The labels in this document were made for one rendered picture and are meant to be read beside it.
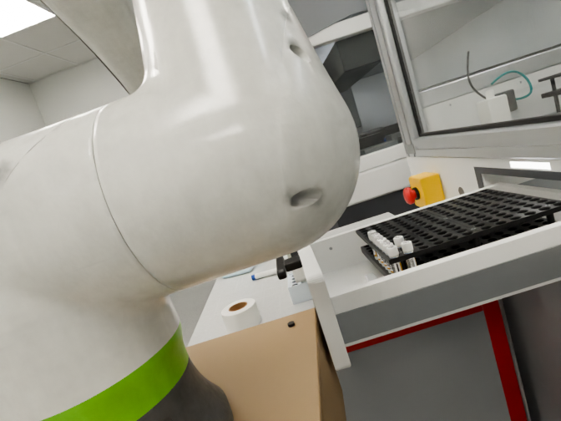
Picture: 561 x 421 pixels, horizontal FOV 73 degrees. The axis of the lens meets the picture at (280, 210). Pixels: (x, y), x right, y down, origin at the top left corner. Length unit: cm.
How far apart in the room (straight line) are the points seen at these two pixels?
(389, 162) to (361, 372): 82
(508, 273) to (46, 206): 43
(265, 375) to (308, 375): 5
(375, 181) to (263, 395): 109
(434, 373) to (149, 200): 67
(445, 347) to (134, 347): 61
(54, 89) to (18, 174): 545
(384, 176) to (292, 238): 117
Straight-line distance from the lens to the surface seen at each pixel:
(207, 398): 32
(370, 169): 137
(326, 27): 139
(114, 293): 24
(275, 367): 38
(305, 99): 20
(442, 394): 82
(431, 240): 51
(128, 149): 21
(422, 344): 76
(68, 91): 559
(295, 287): 77
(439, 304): 46
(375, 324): 44
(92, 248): 22
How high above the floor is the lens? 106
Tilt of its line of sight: 8 degrees down
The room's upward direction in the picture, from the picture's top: 18 degrees counter-clockwise
